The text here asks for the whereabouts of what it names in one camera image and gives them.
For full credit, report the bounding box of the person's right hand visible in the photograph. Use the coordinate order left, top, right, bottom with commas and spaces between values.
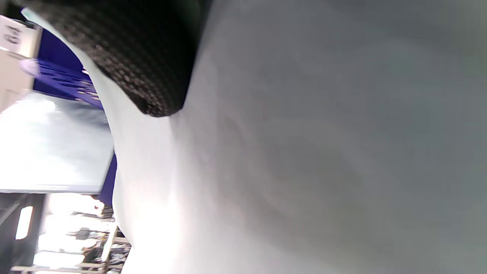
23, 0, 213, 117

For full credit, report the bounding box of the blue plastic file rack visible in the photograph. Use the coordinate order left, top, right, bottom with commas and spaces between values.
32, 29, 118, 206

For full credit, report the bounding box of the stack of light blue papers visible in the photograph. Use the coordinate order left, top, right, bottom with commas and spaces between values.
21, 0, 487, 274

